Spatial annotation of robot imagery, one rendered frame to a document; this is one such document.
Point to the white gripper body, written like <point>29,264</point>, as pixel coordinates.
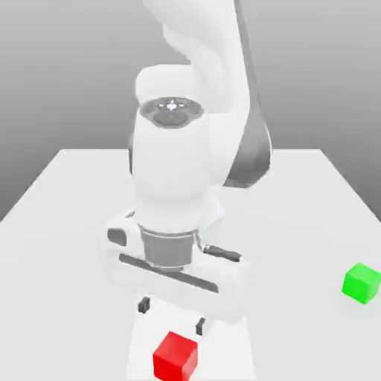
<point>226,285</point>

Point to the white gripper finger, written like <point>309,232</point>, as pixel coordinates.
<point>144,305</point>
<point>201,326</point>

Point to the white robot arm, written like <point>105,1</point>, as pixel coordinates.
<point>169,166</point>

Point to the small red cube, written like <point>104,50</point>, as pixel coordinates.
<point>174,355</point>

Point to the small green cube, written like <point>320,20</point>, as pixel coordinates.
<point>360,282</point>

